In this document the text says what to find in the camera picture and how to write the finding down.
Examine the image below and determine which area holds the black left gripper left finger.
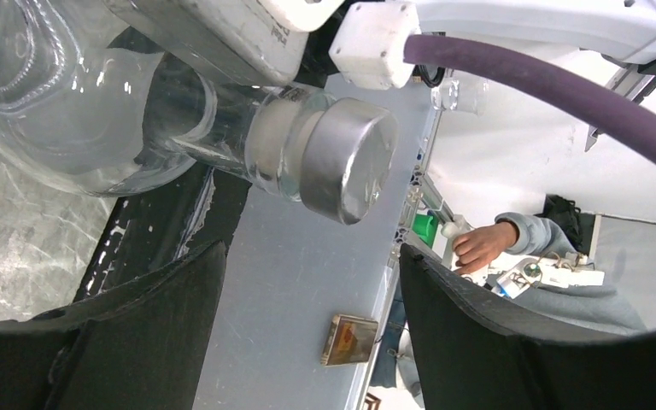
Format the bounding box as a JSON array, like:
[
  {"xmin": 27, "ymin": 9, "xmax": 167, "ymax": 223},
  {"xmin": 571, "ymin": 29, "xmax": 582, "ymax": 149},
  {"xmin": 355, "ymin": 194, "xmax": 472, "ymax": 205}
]
[{"xmin": 0, "ymin": 242, "xmax": 226, "ymax": 409}]

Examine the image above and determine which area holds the clear round glass bottle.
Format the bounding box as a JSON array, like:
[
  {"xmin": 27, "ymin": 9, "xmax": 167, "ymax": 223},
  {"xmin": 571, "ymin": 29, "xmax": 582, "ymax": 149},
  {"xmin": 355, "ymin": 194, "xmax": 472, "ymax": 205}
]
[{"xmin": 0, "ymin": 1, "xmax": 398, "ymax": 225}]

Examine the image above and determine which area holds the aluminium frame rail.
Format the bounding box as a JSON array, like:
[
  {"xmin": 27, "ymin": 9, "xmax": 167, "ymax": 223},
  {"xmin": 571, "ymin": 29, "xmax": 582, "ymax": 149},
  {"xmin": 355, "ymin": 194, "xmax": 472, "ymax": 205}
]
[{"xmin": 344, "ymin": 108, "xmax": 453, "ymax": 409}]

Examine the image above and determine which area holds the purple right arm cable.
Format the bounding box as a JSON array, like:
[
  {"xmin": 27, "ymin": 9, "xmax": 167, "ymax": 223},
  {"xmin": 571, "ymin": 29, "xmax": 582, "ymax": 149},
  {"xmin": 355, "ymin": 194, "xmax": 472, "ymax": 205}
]
[{"xmin": 402, "ymin": 33, "xmax": 656, "ymax": 188}]

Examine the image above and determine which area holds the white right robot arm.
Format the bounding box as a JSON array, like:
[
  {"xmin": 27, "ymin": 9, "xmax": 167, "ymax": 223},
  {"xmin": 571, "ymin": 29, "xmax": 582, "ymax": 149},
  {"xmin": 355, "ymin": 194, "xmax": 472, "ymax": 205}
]
[{"xmin": 417, "ymin": 0, "xmax": 656, "ymax": 103}]

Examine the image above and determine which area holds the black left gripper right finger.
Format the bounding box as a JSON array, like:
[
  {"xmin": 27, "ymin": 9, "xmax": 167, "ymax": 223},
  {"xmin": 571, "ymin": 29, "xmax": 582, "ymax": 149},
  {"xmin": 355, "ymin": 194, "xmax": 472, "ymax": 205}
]
[{"xmin": 400, "ymin": 244, "xmax": 656, "ymax": 409}]

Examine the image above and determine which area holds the person's hand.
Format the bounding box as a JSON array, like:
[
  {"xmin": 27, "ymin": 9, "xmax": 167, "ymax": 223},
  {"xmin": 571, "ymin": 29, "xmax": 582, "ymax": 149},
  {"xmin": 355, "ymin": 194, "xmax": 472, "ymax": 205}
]
[{"xmin": 452, "ymin": 220, "xmax": 518, "ymax": 275}]

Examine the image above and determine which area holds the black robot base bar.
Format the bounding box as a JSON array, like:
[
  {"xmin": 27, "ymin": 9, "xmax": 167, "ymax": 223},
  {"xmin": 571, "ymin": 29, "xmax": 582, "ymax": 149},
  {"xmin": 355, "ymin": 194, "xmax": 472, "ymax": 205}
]
[{"xmin": 74, "ymin": 164, "xmax": 251, "ymax": 301}]

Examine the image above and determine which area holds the grey sleeved forearm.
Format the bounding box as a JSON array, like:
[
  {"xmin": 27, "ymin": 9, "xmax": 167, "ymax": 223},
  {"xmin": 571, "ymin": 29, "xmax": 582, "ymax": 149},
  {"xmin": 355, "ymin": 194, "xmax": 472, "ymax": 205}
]
[{"xmin": 495, "ymin": 213, "xmax": 647, "ymax": 336}]

